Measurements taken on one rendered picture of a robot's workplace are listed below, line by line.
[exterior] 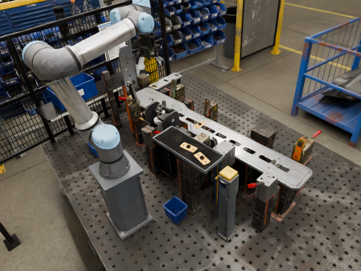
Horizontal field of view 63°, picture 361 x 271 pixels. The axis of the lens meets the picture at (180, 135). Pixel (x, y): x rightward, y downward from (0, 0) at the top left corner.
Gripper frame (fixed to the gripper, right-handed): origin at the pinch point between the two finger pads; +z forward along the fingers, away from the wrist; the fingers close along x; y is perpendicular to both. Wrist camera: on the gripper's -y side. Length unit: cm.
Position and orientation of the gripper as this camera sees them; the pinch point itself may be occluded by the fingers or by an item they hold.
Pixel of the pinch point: (148, 70)
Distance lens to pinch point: 157.6
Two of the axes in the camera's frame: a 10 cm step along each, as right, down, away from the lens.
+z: 0.7, 7.9, 6.1
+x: 7.2, -4.7, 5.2
